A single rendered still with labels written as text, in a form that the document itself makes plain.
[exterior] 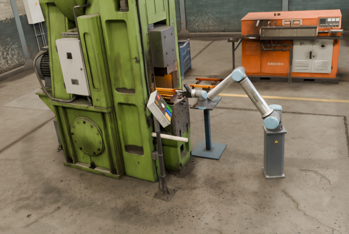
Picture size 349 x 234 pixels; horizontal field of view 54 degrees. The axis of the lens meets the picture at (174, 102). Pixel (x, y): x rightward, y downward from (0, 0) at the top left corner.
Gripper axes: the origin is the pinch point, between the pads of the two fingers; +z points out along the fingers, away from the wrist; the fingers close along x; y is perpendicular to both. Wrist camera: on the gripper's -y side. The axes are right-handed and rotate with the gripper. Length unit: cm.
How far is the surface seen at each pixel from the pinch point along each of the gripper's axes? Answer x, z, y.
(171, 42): 3, 3, -55
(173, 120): -16.1, -1.4, 31.6
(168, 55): -6.5, 3.3, -42.5
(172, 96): -6.1, 2.8, 6.7
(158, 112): -72, -17, -5
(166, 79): 22.7, 25.1, -3.4
